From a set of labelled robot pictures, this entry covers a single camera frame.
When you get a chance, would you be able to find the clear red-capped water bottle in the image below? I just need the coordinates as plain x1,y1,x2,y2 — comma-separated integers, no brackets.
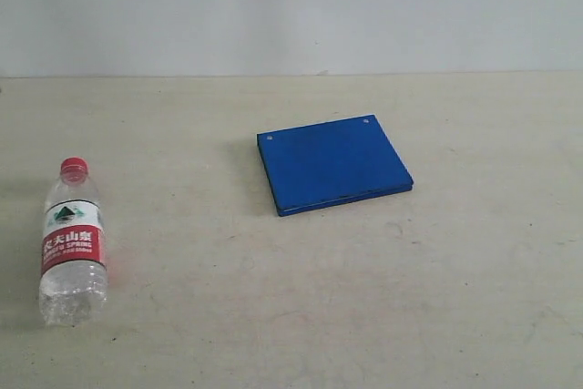
39,157,108,326

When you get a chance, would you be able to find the blue book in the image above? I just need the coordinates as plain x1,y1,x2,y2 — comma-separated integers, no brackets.
256,114,414,217

